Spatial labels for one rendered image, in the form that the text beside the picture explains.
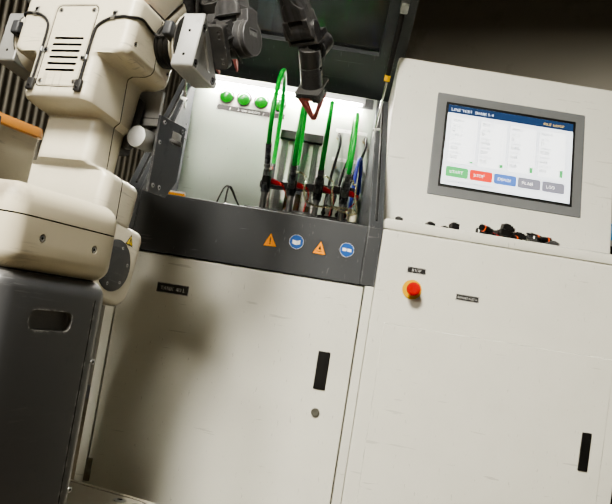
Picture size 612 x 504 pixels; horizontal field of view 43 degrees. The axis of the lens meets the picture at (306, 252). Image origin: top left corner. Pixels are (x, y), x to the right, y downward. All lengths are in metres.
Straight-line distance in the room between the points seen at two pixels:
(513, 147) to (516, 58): 2.38
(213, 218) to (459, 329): 0.72
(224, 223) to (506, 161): 0.91
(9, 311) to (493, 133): 1.74
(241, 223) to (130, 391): 0.53
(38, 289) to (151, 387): 0.99
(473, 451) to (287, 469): 0.49
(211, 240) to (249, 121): 0.71
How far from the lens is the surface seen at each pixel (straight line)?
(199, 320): 2.12
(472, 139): 2.51
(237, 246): 2.11
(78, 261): 1.26
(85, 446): 2.20
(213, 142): 2.72
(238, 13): 1.71
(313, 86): 2.06
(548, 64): 4.85
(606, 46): 4.86
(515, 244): 2.19
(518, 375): 2.18
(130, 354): 2.15
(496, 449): 2.19
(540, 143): 2.57
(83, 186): 1.59
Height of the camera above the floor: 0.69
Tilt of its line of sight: 4 degrees up
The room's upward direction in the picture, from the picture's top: 9 degrees clockwise
